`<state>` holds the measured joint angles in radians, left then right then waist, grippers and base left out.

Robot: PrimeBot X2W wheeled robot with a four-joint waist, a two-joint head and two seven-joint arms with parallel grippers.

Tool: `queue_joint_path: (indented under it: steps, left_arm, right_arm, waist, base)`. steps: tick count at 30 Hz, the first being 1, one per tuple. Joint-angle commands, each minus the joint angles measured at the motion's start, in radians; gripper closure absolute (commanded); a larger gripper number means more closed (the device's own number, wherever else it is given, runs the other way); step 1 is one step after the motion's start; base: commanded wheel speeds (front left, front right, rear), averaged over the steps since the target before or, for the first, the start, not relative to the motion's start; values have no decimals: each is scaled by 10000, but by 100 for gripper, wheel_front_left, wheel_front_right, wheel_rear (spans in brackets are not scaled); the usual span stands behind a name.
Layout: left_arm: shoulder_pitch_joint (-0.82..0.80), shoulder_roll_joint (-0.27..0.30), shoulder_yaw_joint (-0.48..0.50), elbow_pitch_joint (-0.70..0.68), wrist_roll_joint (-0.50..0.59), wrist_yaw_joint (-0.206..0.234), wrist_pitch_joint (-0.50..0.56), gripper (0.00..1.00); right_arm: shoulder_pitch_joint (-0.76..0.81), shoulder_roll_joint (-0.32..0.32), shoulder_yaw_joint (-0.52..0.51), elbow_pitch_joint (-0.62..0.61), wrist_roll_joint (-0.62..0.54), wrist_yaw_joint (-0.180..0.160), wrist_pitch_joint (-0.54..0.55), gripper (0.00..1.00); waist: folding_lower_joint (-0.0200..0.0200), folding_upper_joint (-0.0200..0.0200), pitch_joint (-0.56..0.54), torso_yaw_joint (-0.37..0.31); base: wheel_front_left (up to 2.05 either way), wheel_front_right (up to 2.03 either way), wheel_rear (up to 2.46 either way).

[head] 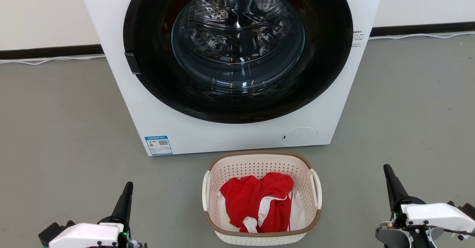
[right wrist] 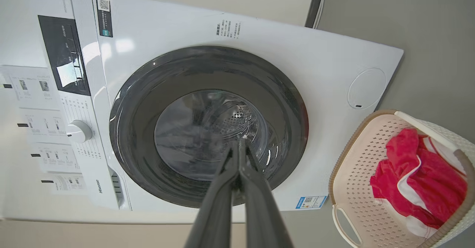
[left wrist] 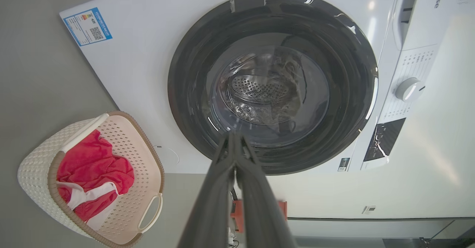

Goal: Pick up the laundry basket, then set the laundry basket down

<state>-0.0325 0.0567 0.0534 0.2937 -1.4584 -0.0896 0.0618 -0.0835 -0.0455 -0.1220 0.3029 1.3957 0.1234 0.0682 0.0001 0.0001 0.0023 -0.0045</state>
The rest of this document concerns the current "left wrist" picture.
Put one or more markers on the blue energy label sticker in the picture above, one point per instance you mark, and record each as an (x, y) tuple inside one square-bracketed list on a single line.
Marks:
[(87, 27)]

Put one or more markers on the black washing machine display panel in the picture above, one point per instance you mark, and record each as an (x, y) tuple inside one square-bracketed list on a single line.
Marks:
[(384, 138)]

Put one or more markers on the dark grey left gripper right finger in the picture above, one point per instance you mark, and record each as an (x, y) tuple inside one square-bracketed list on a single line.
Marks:
[(259, 211)]

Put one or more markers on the white front-load washing machine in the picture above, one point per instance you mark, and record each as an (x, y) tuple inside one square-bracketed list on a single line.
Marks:
[(141, 73)]

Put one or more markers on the small white wall sticker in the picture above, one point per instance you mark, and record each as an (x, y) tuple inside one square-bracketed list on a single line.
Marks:
[(369, 209)]

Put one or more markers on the red box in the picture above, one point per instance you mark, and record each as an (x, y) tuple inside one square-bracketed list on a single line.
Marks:
[(282, 208)]

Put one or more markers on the red and white garment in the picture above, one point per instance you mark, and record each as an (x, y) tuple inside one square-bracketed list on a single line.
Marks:
[(92, 166)]

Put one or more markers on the black QR code sticker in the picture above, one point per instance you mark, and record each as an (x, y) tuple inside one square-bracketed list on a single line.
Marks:
[(343, 164)]

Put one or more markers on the white detergent drawer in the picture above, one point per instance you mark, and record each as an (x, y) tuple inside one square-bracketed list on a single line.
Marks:
[(406, 14)]

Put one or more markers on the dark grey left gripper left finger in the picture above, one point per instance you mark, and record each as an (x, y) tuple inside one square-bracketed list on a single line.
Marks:
[(211, 211)]

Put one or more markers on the round white filter cover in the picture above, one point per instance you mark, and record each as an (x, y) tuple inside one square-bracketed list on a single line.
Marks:
[(171, 158)]

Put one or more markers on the cream perforated laundry basket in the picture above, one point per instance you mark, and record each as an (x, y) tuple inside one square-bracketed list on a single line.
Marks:
[(141, 159)]

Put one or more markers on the white washing machine control knob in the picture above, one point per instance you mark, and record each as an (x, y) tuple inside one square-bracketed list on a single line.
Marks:
[(408, 89)]

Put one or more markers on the dark round washing machine door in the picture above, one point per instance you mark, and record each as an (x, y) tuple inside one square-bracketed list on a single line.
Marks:
[(193, 73)]

